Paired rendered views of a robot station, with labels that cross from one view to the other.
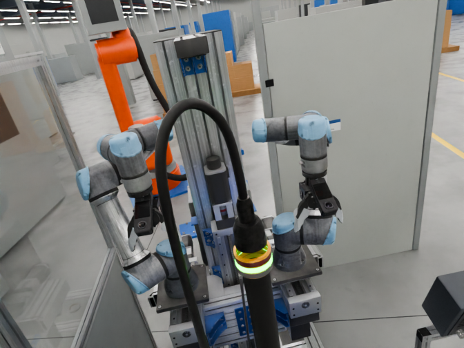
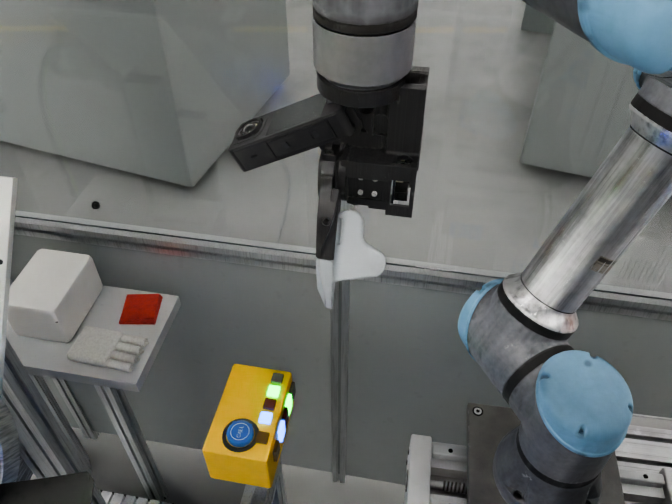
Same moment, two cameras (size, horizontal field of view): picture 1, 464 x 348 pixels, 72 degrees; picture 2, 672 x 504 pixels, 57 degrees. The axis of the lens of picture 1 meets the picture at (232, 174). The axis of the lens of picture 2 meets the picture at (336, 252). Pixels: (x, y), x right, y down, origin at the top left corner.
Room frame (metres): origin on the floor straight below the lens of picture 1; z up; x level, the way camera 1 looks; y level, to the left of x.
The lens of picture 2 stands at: (0.88, -0.17, 1.91)
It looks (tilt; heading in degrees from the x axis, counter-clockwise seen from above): 44 degrees down; 102
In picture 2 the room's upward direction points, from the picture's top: straight up
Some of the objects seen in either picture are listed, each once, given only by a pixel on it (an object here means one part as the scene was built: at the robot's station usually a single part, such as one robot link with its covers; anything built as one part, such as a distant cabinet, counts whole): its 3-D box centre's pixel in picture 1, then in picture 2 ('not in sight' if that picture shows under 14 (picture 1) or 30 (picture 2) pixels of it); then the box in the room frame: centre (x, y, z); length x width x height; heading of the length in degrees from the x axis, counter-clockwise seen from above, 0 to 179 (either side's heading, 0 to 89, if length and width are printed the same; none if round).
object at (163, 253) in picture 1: (171, 257); (571, 411); (1.09, 0.31, 1.20); 0.13 x 0.12 x 0.14; 126
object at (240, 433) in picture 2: not in sight; (240, 433); (0.64, 0.26, 1.08); 0.04 x 0.04 x 0.02
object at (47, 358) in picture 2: not in sight; (82, 329); (0.16, 0.54, 0.84); 0.36 x 0.24 x 0.03; 2
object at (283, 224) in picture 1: (287, 230); not in sight; (1.13, -0.19, 1.20); 0.13 x 0.12 x 0.14; 74
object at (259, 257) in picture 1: (253, 257); not in sight; (0.29, -0.01, 1.80); 0.04 x 0.04 x 0.03
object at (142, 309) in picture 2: not in sight; (140, 307); (0.27, 0.60, 0.87); 0.08 x 0.08 x 0.02; 12
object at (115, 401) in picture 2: not in sight; (128, 430); (0.16, 0.54, 0.41); 0.04 x 0.04 x 0.83; 2
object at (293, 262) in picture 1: (288, 251); not in sight; (1.13, -0.19, 1.09); 0.15 x 0.15 x 0.10
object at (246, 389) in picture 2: not in sight; (252, 426); (0.64, 0.30, 1.02); 0.16 x 0.10 x 0.11; 92
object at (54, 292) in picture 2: not in sight; (47, 293); (0.08, 0.57, 0.91); 0.17 x 0.16 x 0.11; 92
